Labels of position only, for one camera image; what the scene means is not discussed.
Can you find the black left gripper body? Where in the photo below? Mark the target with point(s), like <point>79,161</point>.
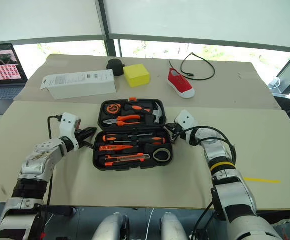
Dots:
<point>82,136</point>

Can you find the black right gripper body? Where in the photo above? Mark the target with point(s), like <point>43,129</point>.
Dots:
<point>178,132</point>

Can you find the orange voltage tester pen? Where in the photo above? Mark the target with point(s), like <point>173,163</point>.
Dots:
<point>114,147</point>

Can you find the black orange utility knife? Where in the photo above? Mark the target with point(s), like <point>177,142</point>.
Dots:
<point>124,158</point>

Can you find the black plastic tool case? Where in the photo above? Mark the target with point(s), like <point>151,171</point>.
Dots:
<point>132,157</point>

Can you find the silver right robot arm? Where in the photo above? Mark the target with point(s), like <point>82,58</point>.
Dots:
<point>230,192</point>

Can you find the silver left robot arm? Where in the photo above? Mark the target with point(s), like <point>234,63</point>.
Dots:
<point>37,162</point>

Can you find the orange black screwdriver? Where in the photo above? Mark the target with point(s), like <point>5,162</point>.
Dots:
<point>156,140</point>
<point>109,137</point>

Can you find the black electrical tape roll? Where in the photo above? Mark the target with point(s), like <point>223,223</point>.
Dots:
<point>155,155</point>

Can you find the black orange tape measure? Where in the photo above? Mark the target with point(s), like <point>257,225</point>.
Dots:
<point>112,108</point>

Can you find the red child's shoe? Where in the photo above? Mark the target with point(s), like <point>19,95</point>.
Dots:
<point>179,83</point>

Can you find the long white cardboard box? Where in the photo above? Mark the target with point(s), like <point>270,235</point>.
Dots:
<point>79,83</point>

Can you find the yellow block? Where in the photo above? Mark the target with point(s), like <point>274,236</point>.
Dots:
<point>136,76</point>

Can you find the black cylindrical speaker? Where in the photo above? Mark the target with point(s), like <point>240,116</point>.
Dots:
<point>114,65</point>

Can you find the black table base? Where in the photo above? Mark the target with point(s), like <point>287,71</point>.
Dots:
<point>62,210</point>

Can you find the silver rounded robot leg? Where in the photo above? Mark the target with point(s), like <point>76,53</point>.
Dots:
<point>173,227</point>
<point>112,227</point>

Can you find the yellow tape strip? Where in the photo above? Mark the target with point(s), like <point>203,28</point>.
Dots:
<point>261,180</point>

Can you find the open laptop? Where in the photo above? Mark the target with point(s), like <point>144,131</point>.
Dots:
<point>2,72</point>

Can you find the small white background device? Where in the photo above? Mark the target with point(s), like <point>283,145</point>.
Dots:
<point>275,83</point>

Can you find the white roller blind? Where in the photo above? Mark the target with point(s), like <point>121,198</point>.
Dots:
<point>42,17</point>
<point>205,20</point>

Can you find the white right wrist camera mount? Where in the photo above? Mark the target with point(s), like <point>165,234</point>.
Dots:
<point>186,121</point>

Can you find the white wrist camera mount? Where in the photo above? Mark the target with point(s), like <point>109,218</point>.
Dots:
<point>186,121</point>
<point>68,125</point>

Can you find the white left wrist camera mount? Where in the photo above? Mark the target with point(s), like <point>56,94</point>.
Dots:
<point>68,125</point>

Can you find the dark window frame post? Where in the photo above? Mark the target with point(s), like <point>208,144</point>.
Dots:
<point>111,46</point>

